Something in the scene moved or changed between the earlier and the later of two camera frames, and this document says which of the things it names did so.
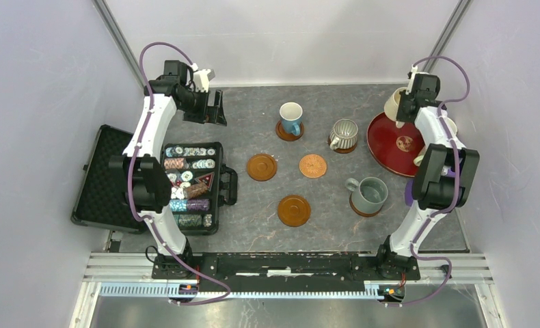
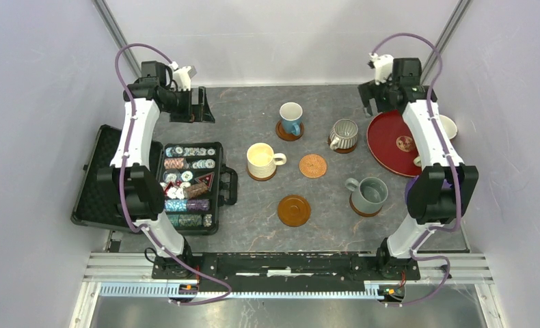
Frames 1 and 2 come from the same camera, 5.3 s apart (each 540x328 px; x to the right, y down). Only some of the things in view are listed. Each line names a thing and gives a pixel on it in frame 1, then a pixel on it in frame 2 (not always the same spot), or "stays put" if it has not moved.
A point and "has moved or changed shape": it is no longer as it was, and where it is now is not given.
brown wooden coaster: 342,150 stays put
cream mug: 391,106 has moved or changed shape
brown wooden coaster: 359,212 stays put
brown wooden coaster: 294,210 stays put
